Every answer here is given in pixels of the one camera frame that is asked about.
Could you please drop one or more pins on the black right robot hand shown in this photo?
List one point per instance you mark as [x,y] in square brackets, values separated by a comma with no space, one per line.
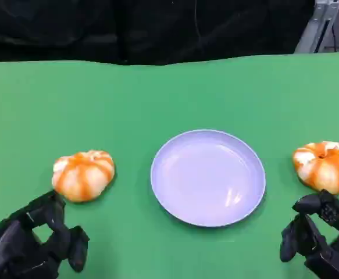
[327,232]

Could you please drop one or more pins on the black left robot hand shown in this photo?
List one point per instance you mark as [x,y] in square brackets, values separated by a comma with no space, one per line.
[15,247]

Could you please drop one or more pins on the orange white toy bread roll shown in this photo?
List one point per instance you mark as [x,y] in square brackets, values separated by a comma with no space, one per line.
[83,175]
[324,167]

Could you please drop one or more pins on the lilac round plate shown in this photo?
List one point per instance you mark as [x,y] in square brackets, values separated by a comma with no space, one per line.
[207,178]

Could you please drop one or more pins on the green table cloth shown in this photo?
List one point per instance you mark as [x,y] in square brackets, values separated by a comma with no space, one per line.
[163,98]

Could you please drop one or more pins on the black backdrop curtain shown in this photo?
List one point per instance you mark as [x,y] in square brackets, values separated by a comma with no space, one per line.
[146,27]

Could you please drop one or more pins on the grey metal frame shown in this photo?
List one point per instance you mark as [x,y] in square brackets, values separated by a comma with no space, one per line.
[317,23]

